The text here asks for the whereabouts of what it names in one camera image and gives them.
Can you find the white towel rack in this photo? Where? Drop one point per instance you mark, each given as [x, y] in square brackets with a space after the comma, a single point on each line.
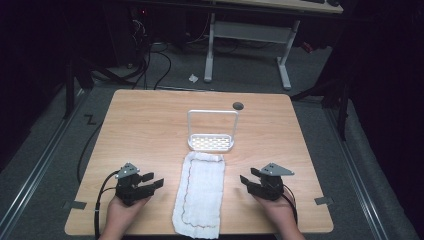
[210, 140]

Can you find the person's left hand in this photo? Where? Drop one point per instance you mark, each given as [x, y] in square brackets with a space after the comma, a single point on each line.
[125, 210]

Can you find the white metal desk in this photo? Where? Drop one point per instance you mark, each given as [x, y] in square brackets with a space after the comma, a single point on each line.
[253, 31]

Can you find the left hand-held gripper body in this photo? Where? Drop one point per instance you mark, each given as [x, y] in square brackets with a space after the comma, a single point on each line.
[128, 186]

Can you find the crumpled white paper scrap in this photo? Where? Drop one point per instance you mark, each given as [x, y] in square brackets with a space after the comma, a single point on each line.
[193, 78]

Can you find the aluminium floor rail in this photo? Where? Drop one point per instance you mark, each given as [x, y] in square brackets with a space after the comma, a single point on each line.
[36, 173]
[358, 176]

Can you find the white dish towel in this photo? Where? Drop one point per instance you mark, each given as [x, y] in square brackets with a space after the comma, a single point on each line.
[200, 195]

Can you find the black metal stand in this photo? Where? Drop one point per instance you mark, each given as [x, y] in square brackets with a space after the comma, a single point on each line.
[336, 96]
[71, 83]

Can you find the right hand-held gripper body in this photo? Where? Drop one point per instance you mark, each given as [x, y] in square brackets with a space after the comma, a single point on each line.
[271, 185]

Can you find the black computer tower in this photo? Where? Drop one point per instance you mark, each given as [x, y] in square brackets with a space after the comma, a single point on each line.
[128, 33]

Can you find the grey tape strip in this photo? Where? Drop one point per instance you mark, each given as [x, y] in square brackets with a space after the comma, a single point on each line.
[75, 205]
[323, 200]

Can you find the person's right hand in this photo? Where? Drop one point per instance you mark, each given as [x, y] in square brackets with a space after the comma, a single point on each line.
[278, 210]

